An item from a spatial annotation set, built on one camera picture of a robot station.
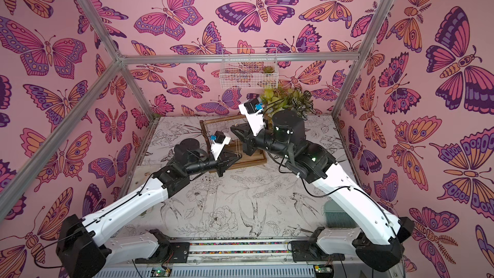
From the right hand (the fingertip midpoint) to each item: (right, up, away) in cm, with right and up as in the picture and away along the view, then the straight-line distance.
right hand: (235, 125), depth 57 cm
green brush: (+41, -38, +24) cm, 61 cm away
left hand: (+2, -10, +12) cm, 16 cm away
